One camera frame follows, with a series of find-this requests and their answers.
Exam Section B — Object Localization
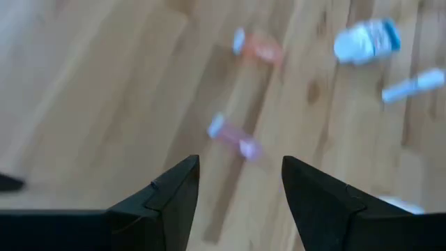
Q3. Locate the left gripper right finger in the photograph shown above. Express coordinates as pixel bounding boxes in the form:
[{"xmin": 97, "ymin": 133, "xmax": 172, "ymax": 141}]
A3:
[{"xmin": 281, "ymin": 155, "xmax": 416, "ymax": 251}]

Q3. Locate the white bottle light-blue label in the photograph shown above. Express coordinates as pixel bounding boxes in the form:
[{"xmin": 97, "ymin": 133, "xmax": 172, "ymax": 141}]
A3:
[{"xmin": 333, "ymin": 17, "xmax": 401, "ymax": 66}]

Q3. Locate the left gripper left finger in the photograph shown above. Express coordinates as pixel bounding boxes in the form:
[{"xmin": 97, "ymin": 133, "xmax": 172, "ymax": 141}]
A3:
[{"xmin": 106, "ymin": 155, "xmax": 201, "ymax": 251}]

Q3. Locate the salmon pink pill vial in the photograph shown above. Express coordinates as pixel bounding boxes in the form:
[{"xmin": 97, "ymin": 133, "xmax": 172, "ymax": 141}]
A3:
[{"xmin": 232, "ymin": 26, "xmax": 284, "ymax": 67}]

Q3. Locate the purple-pink pill vial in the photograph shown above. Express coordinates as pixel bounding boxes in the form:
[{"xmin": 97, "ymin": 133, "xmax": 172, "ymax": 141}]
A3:
[{"xmin": 207, "ymin": 112, "xmax": 264, "ymax": 163}]

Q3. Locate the slim white tube yellow label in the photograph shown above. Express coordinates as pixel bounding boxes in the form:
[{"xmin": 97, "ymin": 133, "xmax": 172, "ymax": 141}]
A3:
[{"xmin": 381, "ymin": 68, "xmax": 446, "ymax": 105}]

